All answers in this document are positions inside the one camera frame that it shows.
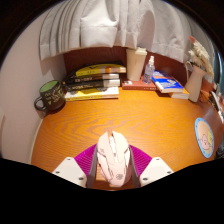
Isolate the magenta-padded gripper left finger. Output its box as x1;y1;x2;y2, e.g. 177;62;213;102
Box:
52;143;99;189

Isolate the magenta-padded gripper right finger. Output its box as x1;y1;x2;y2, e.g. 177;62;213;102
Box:
128;144;175;189

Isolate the pink computer mouse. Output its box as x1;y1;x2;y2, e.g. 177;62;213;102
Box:
96;130;132;187

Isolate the round cartoon print mouse pad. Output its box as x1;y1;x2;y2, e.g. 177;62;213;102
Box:
194;116;216;159

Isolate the dark green mug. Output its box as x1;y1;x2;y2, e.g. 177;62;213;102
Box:
33;80;66;113

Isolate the white and yellow book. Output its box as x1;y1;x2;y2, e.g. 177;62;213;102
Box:
64;86;120;102

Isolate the red book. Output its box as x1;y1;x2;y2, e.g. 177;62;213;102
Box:
121;75;158;92

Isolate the blue book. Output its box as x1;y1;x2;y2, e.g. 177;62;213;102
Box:
151;70;185;94

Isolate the white jug vase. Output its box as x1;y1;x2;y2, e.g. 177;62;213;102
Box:
184;60;208;103

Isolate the clear spray bottle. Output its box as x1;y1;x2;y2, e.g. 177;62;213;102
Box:
142;55;156;85

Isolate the yellow and black book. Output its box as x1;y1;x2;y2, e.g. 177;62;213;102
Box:
74;63;127;78

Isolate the cream tumbler with lid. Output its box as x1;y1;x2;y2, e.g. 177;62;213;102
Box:
125;46;148;82

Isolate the white flower bouquet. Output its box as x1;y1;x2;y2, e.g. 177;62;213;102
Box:
187;35;215;79

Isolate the white pleated curtain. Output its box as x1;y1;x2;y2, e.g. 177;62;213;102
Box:
38;0;208;64

